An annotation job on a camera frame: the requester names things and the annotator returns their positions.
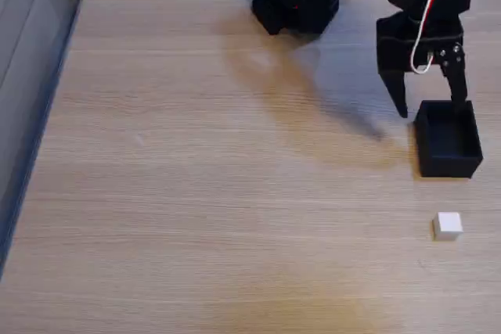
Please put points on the white block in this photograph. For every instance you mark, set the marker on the white block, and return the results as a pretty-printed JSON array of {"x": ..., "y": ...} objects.
[{"x": 448, "y": 226}]

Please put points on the black open box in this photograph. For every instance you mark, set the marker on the black open box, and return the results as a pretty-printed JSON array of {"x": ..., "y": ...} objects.
[{"x": 450, "y": 164}]

